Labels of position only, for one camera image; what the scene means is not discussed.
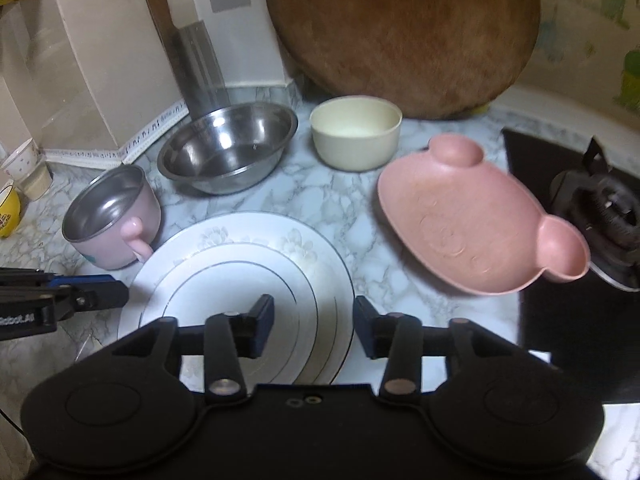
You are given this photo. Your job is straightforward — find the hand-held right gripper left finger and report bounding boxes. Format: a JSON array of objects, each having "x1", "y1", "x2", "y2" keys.
[{"x1": 112, "y1": 294, "x2": 276, "y2": 403}]

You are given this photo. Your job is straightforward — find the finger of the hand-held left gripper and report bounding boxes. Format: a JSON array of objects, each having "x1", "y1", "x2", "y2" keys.
[{"x1": 0, "y1": 267, "x2": 130, "y2": 312}]

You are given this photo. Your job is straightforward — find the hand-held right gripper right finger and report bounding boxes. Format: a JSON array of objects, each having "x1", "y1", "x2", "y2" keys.
[{"x1": 352, "y1": 296, "x2": 521, "y2": 403}]

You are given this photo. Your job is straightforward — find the white floral plate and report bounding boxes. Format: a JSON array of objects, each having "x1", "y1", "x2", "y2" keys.
[{"x1": 116, "y1": 211, "x2": 357, "y2": 387}]

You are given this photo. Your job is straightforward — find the pink rice scoop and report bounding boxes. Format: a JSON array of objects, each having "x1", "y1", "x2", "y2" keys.
[{"x1": 376, "y1": 135, "x2": 592, "y2": 296}]

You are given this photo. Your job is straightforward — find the cream plastic bowl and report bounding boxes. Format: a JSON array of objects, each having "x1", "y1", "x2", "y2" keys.
[{"x1": 309, "y1": 95, "x2": 403, "y2": 171}]

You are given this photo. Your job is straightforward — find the stainless steel bowl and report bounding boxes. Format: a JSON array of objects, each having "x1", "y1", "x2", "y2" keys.
[{"x1": 156, "y1": 101, "x2": 299, "y2": 196}]

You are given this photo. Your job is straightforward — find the yellow bowl with print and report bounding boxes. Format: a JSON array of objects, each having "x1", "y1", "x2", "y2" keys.
[{"x1": 0, "y1": 180, "x2": 22, "y2": 238}]

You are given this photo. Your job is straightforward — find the music note edge strip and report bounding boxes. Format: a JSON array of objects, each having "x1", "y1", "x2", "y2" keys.
[{"x1": 42, "y1": 99, "x2": 188, "y2": 165}]

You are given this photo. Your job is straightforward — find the white floral bowl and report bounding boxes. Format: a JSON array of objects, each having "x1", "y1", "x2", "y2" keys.
[{"x1": 0, "y1": 137, "x2": 40, "y2": 178}]

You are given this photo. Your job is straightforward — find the black gas stove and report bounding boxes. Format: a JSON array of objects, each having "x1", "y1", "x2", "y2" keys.
[{"x1": 501, "y1": 127, "x2": 640, "y2": 406}]

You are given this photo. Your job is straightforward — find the black stove burner grate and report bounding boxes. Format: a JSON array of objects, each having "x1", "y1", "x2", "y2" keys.
[{"x1": 547, "y1": 135, "x2": 640, "y2": 281}]

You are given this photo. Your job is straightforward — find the round wooden cutting board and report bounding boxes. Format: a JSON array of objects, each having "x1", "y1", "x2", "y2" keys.
[{"x1": 265, "y1": 0, "x2": 542, "y2": 121}]

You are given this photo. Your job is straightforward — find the cleaver with wooden handle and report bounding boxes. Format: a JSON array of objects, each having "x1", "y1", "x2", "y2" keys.
[{"x1": 141, "y1": 0, "x2": 231, "y2": 121}]

